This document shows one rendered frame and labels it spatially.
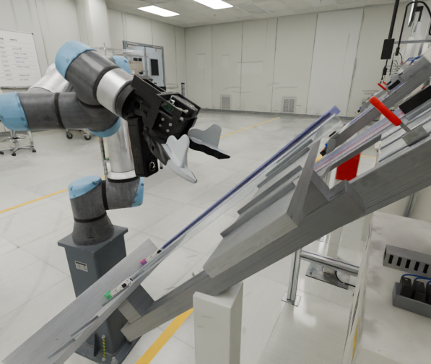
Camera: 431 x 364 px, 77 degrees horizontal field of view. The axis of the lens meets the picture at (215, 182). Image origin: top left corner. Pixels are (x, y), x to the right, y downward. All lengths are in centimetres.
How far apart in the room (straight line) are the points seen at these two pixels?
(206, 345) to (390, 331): 42
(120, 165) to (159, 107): 59
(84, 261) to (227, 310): 82
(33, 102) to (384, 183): 65
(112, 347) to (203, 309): 100
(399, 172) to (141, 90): 43
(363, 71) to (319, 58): 131
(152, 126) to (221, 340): 35
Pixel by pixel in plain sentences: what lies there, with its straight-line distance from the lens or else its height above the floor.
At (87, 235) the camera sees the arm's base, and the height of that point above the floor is 59.
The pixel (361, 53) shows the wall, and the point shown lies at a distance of 935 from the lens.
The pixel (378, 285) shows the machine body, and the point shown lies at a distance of 86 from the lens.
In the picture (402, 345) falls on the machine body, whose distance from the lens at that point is 74.
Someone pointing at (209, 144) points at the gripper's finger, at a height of 100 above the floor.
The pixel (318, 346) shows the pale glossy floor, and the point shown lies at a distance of 149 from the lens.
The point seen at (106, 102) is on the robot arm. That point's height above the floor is 108.
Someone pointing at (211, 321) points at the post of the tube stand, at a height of 79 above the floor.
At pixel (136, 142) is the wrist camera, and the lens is 51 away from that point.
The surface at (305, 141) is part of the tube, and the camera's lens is 30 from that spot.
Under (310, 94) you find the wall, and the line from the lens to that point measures 951.
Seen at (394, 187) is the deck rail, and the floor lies 96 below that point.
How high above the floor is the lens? 112
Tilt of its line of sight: 21 degrees down
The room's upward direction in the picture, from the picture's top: straight up
